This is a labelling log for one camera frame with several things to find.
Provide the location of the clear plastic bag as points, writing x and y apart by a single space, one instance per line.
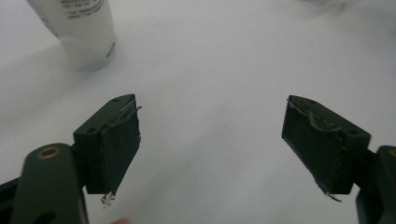
84 34

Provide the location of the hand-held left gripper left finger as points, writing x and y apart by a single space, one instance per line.
106 146

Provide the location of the white table mat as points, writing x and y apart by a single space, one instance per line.
218 62

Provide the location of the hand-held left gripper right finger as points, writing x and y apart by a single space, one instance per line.
320 146

